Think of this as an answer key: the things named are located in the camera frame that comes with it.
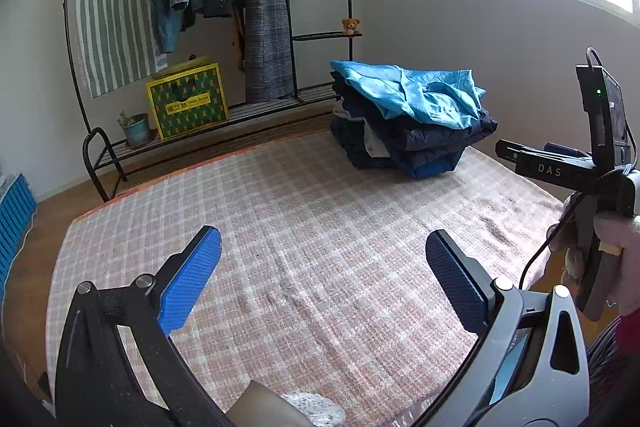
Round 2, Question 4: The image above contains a grey plaid coat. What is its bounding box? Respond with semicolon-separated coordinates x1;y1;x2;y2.
243;0;296;104

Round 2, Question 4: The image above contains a blue ribbed mat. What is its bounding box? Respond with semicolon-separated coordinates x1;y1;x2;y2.
0;173;39;289

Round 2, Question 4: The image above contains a person's striped trouser leg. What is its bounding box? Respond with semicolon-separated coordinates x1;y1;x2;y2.
584;321;640;414

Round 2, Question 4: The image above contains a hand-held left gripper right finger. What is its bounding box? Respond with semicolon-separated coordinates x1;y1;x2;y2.
415;229;592;427

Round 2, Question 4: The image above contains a person's right hand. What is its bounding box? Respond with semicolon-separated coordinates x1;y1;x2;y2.
547;195;640;320

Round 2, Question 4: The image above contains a black metal clothes rack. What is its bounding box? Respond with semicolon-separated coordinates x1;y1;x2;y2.
62;0;364;204

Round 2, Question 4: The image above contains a person's right forearm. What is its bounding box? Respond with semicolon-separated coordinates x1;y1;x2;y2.
615;311;640;361

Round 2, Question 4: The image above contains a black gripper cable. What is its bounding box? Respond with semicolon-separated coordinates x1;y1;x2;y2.
519;48;632;290

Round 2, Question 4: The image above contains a blue striped work coat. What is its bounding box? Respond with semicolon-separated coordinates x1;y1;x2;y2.
329;59;487;130

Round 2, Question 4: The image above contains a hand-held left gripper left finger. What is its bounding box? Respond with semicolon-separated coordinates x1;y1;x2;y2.
52;224;237;427

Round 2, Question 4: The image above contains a green striped wall hanging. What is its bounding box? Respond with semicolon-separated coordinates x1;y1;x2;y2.
74;0;169;99

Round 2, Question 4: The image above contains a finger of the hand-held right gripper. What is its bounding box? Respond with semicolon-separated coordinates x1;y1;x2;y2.
495;138;524;168
544;143;594;161

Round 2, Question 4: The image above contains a small potted plant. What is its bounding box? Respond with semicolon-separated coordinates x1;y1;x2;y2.
117;110;151;148

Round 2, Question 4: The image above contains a white knitted cloth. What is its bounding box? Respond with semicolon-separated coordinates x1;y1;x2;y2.
276;390;347;427

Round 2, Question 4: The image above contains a pile of dark folded clothes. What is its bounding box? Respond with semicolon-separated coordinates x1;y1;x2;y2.
329;72;499;180

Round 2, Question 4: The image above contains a yellow green patterned box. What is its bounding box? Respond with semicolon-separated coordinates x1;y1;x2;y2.
145;55;230;142

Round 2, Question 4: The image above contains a pink checked blanket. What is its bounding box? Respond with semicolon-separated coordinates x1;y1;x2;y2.
45;126;567;427

